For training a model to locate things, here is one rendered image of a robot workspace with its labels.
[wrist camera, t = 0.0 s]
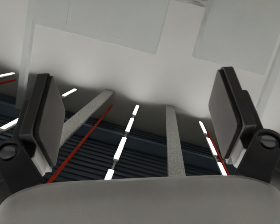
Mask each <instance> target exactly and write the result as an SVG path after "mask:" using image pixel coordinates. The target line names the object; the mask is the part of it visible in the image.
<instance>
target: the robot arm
mask: <svg viewBox="0 0 280 224"><path fill-rule="evenodd" d="M208 108H209V112H210V116H211V119H212V123H213V127H214V130H215V134H216V138H217V141H218V145H219V148H220V153H221V156H222V158H223V159H226V163H227V164H233V166H234V167H236V170H235V172H234V174H233V175H204V176H168V177H147V178H127V179H108V180H81V181H67V182H55V183H46V182H45V180H44V179H43V177H42V176H44V175H45V173H46V172H52V167H53V166H55V165H56V162H57V157H58V151H59V146H60V140H61V135H62V130H63V125H64V118H65V108H64V104H63V101H62V99H61V96H60V93H59V90H58V87H57V85H56V81H55V78H54V76H50V74H49V73H41V74H37V77H36V81H35V83H34V87H33V90H32V93H31V96H30V98H26V99H25V100H24V102H23V105H22V108H21V111H20V114H19V117H18V120H17V123H16V126H15V129H14V133H13V135H12V139H9V140H4V141H2V142H0V224H280V134H279V133H277V132H276V131H274V130H271V129H266V128H264V127H263V125H262V123H261V121H260V118H259V116H258V114H257V111H256V109H255V106H254V104H253V102H252V99H251V97H250V95H249V93H248V91H247V90H242V87H241V85H240V83H239V80H238V78H237V75H236V73H235V70H234V68H233V67H232V66H229V67H221V68H220V69H218V70H217V72H216V77H215V80H214V84H213V87H212V92H211V95H210V99H209V103H208Z"/></svg>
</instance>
